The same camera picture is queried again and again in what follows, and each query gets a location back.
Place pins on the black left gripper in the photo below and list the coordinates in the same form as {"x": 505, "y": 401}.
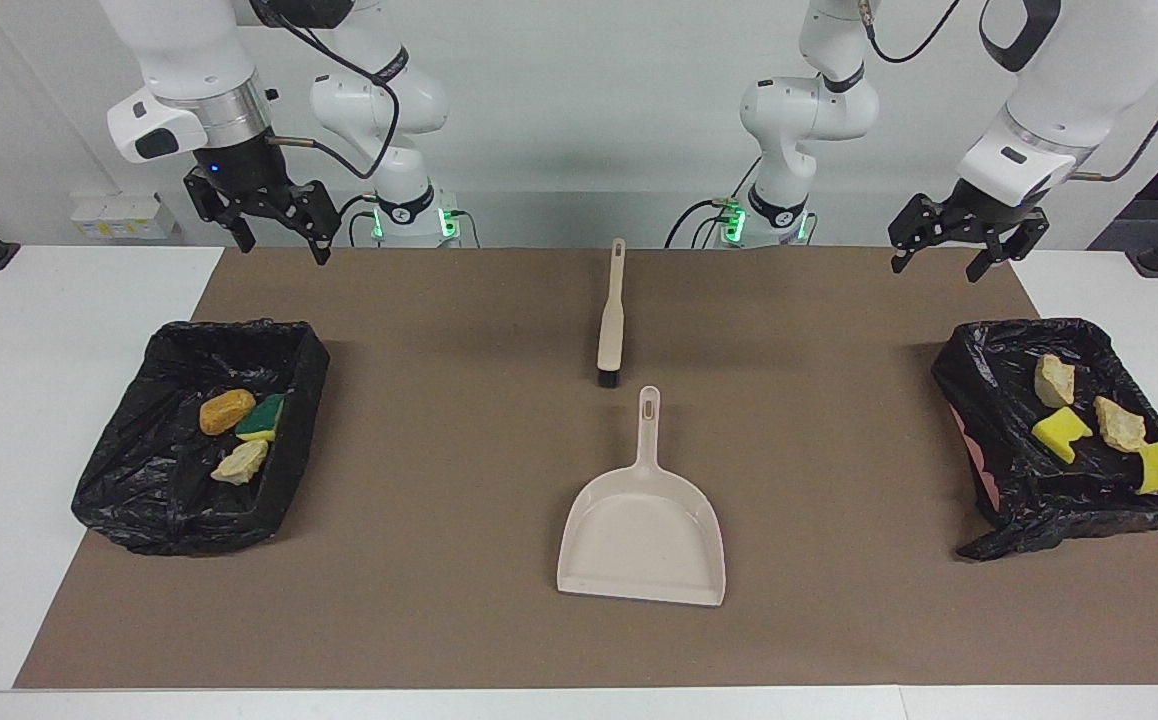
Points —
{"x": 994, "y": 210}

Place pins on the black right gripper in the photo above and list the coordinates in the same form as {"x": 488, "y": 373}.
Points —
{"x": 244, "y": 170}

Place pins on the orange brown bread roll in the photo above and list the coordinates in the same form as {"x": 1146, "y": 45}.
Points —
{"x": 227, "y": 412}

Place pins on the yellow sponge green backing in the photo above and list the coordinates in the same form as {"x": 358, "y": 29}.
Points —
{"x": 261, "y": 418}

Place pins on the notched yellow sponge piece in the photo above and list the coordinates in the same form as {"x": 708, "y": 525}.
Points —
{"x": 1059, "y": 432}

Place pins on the beige rock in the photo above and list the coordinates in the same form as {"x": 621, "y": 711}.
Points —
{"x": 1121, "y": 425}

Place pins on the striped beige bread chunk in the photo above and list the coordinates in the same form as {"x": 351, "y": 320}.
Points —
{"x": 239, "y": 462}

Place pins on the beige hand brush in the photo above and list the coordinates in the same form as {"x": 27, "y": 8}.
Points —
{"x": 611, "y": 330}

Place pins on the beige plastic dustpan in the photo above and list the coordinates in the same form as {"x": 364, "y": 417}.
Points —
{"x": 644, "y": 540}

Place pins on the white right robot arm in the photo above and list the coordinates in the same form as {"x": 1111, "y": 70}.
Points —
{"x": 189, "y": 60}

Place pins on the pink bin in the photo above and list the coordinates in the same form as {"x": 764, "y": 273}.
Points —
{"x": 984, "y": 480}

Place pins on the black plastic trash bag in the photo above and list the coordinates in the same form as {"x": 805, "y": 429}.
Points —
{"x": 1019, "y": 480}
{"x": 139, "y": 500}

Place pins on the brown table mat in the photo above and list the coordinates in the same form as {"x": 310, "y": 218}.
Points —
{"x": 439, "y": 620}

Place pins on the white wall socket box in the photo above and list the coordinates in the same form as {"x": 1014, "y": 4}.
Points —
{"x": 124, "y": 215}

